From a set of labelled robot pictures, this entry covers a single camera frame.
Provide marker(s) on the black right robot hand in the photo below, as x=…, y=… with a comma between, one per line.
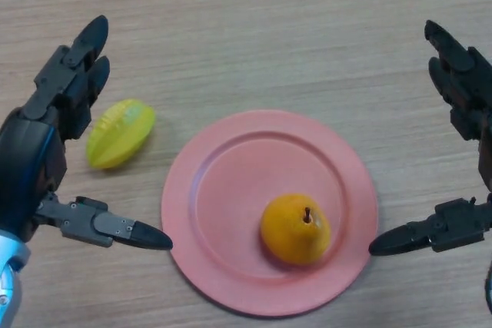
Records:
x=465, y=90

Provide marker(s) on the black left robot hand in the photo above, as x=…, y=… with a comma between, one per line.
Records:
x=27, y=159

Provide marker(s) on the yellow orange pear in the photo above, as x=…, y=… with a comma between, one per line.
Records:
x=294, y=228

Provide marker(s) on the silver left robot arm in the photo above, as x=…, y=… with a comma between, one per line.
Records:
x=7, y=282

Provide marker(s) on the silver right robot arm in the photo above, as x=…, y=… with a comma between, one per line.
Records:
x=489, y=289

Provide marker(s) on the pink round plate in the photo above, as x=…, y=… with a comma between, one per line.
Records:
x=230, y=197

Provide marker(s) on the yellow green starfruit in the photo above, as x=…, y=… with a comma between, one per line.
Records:
x=119, y=136

